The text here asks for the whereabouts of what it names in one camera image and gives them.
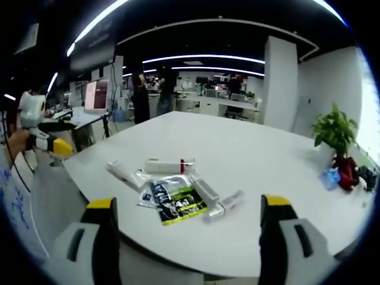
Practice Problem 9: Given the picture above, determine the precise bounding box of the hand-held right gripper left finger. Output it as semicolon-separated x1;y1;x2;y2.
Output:
44;197;121;285

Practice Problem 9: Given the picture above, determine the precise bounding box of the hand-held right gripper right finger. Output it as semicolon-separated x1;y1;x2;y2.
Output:
258;194;339;285

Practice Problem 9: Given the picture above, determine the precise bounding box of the large white skincare tube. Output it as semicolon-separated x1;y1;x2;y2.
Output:
106;160;143;188

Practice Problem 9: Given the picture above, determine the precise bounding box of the slim white skincare tube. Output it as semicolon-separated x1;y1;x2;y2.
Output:
218;189;246;209

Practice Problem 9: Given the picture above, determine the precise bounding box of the small clear skincare sachet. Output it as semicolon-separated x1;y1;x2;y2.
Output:
136;189;154;208

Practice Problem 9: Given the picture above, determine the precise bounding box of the short white skincare bottle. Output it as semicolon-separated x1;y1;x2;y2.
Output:
202;206;227;224

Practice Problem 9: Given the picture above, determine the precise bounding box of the clear plastic skincare packet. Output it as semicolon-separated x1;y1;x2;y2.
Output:
130;168;157;191

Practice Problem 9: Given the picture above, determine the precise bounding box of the black green skincare sachet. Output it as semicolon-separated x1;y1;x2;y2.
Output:
149;175;209;227

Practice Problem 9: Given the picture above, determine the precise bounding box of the white skincare box red band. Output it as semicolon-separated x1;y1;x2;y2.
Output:
144;157;197;175

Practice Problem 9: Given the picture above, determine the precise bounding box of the blue water bottle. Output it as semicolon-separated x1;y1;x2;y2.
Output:
113;97;127;123

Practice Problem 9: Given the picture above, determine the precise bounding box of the person's left hand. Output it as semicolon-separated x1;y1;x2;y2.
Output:
5;129;30;154

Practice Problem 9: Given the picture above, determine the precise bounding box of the white office desk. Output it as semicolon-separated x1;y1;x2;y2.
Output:
50;106;111;143

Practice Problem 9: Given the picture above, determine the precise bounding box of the pink computer monitor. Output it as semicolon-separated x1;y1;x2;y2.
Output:
84;76;110;113

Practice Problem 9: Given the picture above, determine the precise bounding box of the blue cloth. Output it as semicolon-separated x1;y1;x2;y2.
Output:
319;167;342;191

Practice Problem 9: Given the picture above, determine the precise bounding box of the red cloth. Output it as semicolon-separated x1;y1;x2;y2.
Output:
331;156;360;191

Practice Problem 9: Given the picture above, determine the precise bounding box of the long ceiling light strip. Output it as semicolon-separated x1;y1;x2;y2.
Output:
66;0;131;58

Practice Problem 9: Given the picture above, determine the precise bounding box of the dark cloth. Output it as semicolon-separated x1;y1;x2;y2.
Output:
356;165;379;193

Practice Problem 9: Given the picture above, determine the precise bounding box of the green potted plant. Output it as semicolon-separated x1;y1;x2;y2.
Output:
311;102;359;163

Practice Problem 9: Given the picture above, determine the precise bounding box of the curved ceiling light strip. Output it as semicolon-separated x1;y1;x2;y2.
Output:
141;53;266;65

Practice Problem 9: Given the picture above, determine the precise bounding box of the black cable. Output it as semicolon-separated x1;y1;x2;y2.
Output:
2;111;37;192

